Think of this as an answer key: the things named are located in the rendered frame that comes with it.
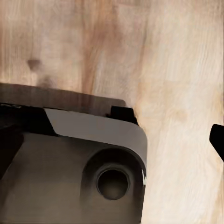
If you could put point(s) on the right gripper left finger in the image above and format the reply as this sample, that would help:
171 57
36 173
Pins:
11 139

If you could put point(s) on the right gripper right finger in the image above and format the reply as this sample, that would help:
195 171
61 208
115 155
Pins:
217 139

